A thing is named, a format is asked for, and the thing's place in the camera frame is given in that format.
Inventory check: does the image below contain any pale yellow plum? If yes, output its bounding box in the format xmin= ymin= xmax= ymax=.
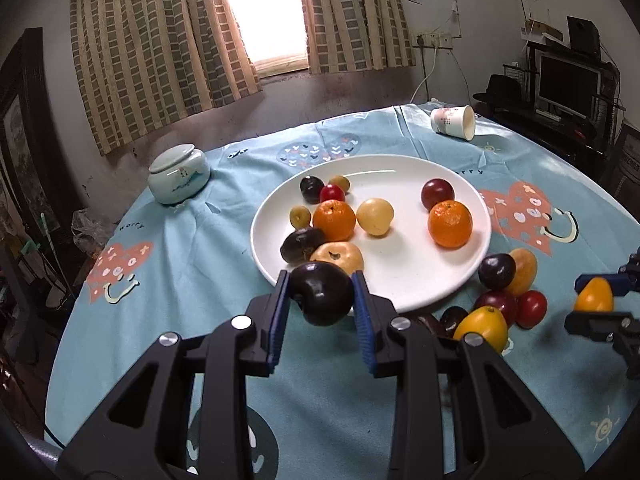
xmin=356 ymin=197 xmax=395 ymax=237

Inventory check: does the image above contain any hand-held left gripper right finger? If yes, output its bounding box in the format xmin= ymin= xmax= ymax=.
xmin=350 ymin=270 xmax=586 ymax=480

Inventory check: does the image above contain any tan apple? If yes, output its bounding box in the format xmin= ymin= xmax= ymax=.
xmin=310 ymin=241 xmax=365 ymax=277

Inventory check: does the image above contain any dark red plum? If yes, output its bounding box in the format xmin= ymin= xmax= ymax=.
xmin=421 ymin=178 xmax=456 ymax=212
xmin=474 ymin=290 xmax=519 ymax=326

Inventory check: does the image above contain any white wall socket strip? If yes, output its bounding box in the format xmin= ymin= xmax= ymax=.
xmin=414 ymin=32 xmax=455 ymax=50

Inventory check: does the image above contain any white paper cup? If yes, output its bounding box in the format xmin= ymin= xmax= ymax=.
xmin=430 ymin=105 xmax=477 ymax=141

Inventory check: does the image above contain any small tan pear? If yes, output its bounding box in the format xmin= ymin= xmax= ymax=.
xmin=505 ymin=248 xmax=539 ymax=297

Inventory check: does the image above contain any yellow orange mango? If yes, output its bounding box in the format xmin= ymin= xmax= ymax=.
xmin=453 ymin=306 xmax=509 ymax=354

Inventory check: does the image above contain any dark brown passion fruit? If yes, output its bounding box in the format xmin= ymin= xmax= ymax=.
xmin=412 ymin=314 xmax=448 ymax=338

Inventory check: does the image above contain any black computer monitor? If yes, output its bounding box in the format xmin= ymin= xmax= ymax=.
xmin=536 ymin=52 xmax=603 ymax=116

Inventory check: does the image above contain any clear plastic bag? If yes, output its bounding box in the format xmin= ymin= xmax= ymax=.
xmin=71 ymin=207 xmax=108 ymax=253

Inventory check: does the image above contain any small dark plum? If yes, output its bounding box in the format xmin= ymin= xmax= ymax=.
xmin=439 ymin=306 xmax=470 ymax=338

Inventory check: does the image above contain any black mesh chair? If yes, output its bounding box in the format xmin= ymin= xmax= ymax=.
xmin=600 ymin=122 xmax=640 ymax=201

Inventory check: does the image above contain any dark purple plum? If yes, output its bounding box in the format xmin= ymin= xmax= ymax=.
xmin=478 ymin=253 xmax=517 ymax=291
xmin=289 ymin=262 xmax=355 ymax=327
xmin=300 ymin=175 xmax=326 ymax=205

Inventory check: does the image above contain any black hat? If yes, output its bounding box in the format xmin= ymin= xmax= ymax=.
xmin=472 ymin=74 xmax=526 ymax=106

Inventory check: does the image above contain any black desk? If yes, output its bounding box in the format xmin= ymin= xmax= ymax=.
xmin=475 ymin=95 xmax=616 ymax=176

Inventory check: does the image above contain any white power cable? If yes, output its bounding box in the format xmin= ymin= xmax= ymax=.
xmin=410 ymin=47 xmax=438 ymax=103

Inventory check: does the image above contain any white oval plate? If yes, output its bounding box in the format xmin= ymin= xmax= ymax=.
xmin=250 ymin=154 xmax=492 ymax=313

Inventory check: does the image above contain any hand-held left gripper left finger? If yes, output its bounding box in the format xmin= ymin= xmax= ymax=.
xmin=55 ymin=270 xmax=292 ymax=480

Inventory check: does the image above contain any checked beige curtain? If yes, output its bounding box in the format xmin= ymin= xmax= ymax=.
xmin=295 ymin=0 xmax=417 ymax=76
xmin=70 ymin=0 xmax=263 ymax=157

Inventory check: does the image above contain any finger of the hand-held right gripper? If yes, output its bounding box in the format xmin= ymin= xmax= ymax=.
xmin=565 ymin=310 xmax=640 ymax=378
xmin=573 ymin=247 xmax=640 ymax=298

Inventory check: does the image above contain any yellow green mango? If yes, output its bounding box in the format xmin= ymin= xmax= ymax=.
xmin=574 ymin=277 xmax=615 ymax=313

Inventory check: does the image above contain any white ceramic lidded jar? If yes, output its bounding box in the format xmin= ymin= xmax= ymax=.
xmin=147 ymin=143 xmax=211 ymax=206

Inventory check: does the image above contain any orange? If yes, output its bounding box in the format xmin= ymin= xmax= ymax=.
xmin=427 ymin=200 xmax=473 ymax=249
xmin=312 ymin=199 xmax=356 ymax=242

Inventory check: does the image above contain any bright window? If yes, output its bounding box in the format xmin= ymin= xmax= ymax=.
xmin=216 ymin=0 xmax=308 ymax=63

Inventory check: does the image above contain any black speaker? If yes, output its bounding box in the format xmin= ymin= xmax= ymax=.
xmin=566 ymin=16 xmax=601 ymax=58

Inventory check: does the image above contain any wooden wall shelf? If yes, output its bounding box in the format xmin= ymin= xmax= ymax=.
xmin=522 ymin=20 xmax=563 ymax=41

